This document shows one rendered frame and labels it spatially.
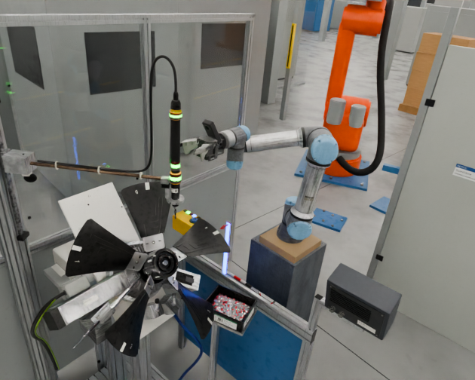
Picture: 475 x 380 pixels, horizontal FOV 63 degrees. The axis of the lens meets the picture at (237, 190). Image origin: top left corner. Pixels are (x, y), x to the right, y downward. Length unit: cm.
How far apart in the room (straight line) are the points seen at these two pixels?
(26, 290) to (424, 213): 249
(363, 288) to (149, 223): 90
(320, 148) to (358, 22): 348
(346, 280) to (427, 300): 178
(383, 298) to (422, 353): 171
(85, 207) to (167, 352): 138
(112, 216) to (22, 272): 48
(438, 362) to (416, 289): 51
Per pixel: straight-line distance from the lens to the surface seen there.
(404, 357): 319
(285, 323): 197
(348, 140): 517
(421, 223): 306
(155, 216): 166
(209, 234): 181
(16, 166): 171
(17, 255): 197
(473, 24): 1154
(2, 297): 228
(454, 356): 339
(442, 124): 281
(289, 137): 182
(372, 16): 506
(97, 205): 184
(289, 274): 204
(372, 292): 160
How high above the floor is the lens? 224
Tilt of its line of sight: 29 degrees down
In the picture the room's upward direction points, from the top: 5 degrees clockwise
